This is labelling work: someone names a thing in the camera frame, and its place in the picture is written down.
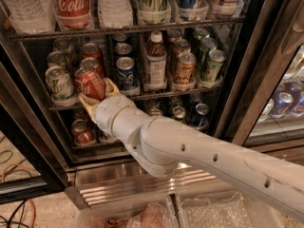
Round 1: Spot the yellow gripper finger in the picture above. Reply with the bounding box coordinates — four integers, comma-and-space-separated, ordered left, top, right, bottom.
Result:
104, 78, 120, 97
79, 93, 100, 120

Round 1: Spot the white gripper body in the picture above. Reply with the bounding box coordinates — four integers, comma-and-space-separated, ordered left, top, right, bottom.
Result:
93, 93, 135, 135

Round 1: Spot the red coke can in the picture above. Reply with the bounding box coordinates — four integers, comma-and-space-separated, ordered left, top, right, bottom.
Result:
81, 57, 104, 77
74, 66, 105, 101
82, 43, 103, 61

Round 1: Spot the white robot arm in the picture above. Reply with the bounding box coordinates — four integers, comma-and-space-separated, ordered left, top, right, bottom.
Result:
79, 79, 304, 222

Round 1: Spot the front blue pepsi can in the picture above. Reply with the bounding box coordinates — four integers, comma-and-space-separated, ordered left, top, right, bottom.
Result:
116, 57, 138, 91

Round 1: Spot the bottom shelf silver can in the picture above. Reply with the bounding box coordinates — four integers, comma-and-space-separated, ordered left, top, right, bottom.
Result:
99, 130, 117, 143

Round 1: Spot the bottom shelf red can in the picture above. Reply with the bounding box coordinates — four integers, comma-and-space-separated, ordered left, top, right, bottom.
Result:
71, 119, 95, 144

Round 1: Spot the front white green can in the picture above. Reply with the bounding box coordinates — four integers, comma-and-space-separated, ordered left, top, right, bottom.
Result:
45, 66, 75, 100

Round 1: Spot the bottom shelf white green can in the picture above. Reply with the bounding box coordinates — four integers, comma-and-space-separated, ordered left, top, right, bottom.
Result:
147, 108, 163, 116

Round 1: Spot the rear blue can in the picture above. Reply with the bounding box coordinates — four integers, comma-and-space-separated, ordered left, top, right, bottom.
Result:
112, 32, 128, 45

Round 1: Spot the rear white green can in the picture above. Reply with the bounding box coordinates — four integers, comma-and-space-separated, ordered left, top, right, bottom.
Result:
53, 38, 75, 61

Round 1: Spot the steel fridge bottom grille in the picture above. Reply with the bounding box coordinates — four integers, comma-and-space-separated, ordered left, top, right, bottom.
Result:
65, 145, 304, 211

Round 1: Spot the front orange gold can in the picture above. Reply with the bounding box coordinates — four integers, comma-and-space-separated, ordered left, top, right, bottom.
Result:
173, 52, 197, 85

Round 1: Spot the orange gold can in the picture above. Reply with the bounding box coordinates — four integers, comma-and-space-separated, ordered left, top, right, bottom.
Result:
170, 39, 191, 73
173, 52, 197, 85
166, 29, 182, 56

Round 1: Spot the fridge left open door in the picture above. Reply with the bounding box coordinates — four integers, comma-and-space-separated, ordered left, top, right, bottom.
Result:
0, 28, 67, 204

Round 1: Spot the rear orange gold can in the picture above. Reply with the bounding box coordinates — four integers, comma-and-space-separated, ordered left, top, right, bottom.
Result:
166, 29, 182, 56

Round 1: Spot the bottom shelf blue can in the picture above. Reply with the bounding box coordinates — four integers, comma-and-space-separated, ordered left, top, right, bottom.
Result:
190, 103, 210, 129

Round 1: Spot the fridge right glass door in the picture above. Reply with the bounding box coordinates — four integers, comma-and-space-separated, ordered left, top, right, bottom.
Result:
218, 0, 304, 160

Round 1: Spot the tea bottle white cap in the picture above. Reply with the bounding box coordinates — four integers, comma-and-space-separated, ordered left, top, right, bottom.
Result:
145, 31, 167, 85

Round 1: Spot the clear water bottle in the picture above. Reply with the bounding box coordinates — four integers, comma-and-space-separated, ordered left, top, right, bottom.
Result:
4, 0, 56, 34
98, 0, 133, 29

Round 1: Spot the large coca cola bottle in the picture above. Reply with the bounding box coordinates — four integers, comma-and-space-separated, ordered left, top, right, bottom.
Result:
55, 0, 92, 30

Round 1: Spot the left clear plastic bin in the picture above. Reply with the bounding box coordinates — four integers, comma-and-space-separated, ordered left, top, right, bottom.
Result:
71, 194, 179, 228

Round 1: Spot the clear plastic bin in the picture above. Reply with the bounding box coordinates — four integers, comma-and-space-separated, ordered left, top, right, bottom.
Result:
176, 190, 284, 228
71, 194, 179, 228

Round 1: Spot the left clear water bottle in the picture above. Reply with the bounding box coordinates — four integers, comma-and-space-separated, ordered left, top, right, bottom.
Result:
4, 0, 56, 34

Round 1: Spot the right clear plastic bin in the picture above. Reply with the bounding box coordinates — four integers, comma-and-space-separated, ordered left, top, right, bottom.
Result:
176, 190, 284, 228

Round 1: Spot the orange cable on floor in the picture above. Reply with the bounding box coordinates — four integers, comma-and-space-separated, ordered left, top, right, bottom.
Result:
0, 162, 37, 228

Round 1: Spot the black cable on floor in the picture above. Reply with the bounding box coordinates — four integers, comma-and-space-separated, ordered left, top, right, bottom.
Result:
0, 135, 30, 228

